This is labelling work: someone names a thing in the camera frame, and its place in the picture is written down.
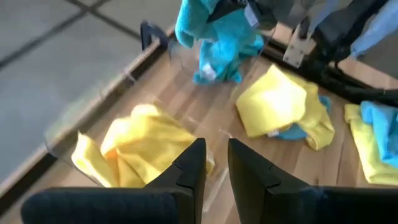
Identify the blue microfiber towel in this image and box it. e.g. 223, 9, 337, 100
174, 0, 265, 49
273, 95, 332, 141
359, 100, 398, 169

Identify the black table edge clamp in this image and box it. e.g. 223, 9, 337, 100
139, 20, 170, 52

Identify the clear plastic basket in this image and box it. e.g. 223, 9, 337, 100
167, 27, 277, 85
43, 52, 233, 215

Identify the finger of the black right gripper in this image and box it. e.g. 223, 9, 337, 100
206, 0, 248, 22
244, 0, 277, 30

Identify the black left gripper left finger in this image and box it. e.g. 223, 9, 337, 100
21, 138, 207, 224

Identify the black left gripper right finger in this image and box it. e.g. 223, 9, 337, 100
228, 138, 398, 224

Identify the frame corner mounting plate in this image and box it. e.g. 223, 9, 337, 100
282, 24, 315, 69

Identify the yellow microfiber towel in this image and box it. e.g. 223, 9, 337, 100
343, 103, 398, 187
235, 64, 336, 152
70, 104, 215, 189

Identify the teal microfiber towel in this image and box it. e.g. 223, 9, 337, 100
192, 30, 265, 85

